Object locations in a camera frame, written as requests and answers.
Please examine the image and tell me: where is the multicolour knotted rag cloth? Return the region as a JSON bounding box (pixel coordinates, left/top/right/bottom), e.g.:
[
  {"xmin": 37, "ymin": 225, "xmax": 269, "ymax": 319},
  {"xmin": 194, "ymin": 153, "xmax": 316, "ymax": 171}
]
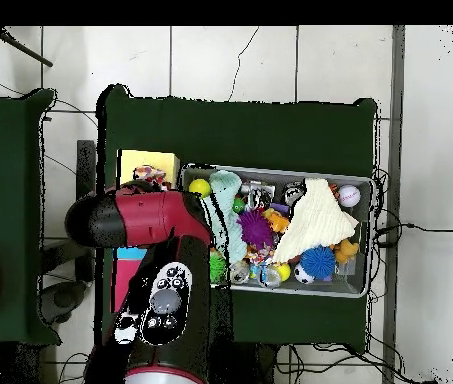
[{"xmin": 248, "ymin": 246, "xmax": 278, "ymax": 266}]

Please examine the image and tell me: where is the colourful polka-dot cloth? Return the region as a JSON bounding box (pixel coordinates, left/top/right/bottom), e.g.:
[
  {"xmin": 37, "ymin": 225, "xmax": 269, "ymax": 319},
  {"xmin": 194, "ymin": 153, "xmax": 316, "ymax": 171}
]
[{"xmin": 132, "ymin": 164, "xmax": 169, "ymax": 190}]

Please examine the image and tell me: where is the cream knitted cloth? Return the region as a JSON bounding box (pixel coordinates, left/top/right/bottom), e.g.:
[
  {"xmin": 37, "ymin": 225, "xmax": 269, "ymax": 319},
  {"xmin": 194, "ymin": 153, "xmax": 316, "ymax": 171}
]
[{"xmin": 272, "ymin": 177, "xmax": 360, "ymax": 264}]

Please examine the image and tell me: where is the wooden box with three holes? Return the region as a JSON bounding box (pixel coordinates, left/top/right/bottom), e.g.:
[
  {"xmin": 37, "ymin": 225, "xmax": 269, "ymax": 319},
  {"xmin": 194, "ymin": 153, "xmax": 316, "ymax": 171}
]
[{"xmin": 111, "ymin": 149, "xmax": 181, "ymax": 314}]

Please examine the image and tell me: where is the shallow silver mesh bin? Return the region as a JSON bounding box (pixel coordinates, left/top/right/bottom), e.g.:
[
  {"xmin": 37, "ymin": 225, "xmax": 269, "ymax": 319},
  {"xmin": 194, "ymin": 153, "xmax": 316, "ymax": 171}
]
[{"xmin": 177, "ymin": 162, "xmax": 374, "ymax": 299}]

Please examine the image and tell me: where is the mint green knitted cloth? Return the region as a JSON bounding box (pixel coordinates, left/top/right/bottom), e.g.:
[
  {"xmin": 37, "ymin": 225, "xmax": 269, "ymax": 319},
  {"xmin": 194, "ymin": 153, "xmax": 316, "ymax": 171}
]
[{"xmin": 201, "ymin": 170, "xmax": 249, "ymax": 265}]

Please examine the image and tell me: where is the purple spiky rubber ball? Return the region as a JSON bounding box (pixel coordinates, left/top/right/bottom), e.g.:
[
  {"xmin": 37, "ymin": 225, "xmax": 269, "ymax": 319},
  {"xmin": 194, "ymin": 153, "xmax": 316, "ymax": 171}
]
[{"xmin": 236, "ymin": 208, "xmax": 276, "ymax": 250}]

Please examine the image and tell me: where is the crushed black drink can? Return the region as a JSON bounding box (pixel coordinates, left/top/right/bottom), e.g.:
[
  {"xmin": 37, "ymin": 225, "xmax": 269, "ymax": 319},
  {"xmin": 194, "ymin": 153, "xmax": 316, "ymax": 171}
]
[{"xmin": 249, "ymin": 187, "xmax": 274, "ymax": 210}]

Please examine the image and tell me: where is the yellow plastic ball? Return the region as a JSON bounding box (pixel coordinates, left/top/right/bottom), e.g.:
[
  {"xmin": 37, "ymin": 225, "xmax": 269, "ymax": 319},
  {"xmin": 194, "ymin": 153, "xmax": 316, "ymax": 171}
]
[{"xmin": 188, "ymin": 178, "xmax": 212, "ymax": 199}]

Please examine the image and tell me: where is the green spiky ball with eyes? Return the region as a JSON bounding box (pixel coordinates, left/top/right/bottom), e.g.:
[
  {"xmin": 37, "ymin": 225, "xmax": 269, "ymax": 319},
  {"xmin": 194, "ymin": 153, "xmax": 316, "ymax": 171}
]
[{"xmin": 209, "ymin": 251, "xmax": 228, "ymax": 284}]

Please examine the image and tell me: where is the small soccer ball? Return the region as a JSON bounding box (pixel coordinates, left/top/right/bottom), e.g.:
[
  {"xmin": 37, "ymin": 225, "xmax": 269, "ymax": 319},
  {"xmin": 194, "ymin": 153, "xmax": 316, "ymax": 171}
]
[{"xmin": 292, "ymin": 263, "xmax": 316, "ymax": 285}]

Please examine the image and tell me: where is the blue spiky rubber ball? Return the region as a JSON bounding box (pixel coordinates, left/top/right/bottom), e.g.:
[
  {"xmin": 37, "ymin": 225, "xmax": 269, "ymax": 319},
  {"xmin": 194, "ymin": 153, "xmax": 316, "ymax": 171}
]
[{"xmin": 300, "ymin": 244, "xmax": 337, "ymax": 280}]

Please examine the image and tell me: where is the white baseball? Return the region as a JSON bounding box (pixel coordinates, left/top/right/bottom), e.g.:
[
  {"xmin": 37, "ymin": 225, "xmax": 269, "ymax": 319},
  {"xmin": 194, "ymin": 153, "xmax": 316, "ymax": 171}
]
[{"xmin": 336, "ymin": 184, "xmax": 362, "ymax": 208}]

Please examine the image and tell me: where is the black metal stand bar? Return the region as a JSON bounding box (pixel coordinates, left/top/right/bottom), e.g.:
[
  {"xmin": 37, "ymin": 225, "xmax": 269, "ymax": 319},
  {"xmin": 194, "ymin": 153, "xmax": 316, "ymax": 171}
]
[{"xmin": 75, "ymin": 139, "xmax": 97, "ymax": 199}]

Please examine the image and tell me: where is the dark green side table cloth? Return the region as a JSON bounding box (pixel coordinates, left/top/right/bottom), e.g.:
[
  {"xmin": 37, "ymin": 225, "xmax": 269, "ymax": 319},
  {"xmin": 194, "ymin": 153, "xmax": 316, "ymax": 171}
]
[{"xmin": 0, "ymin": 89, "xmax": 61, "ymax": 345}]

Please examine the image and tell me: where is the black tripod leg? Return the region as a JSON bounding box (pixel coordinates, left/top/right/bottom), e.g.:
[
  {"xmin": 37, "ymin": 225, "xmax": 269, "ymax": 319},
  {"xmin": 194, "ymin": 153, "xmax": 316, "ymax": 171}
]
[{"xmin": 0, "ymin": 25, "xmax": 54, "ymax": 68}]

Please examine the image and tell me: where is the black power cable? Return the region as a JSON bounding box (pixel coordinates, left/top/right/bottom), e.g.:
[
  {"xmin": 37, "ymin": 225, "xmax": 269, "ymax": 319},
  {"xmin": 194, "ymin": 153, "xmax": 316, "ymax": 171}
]
[{"xmin": 373, "ymin": 222, "xmax": 453, "ymax": 247}]

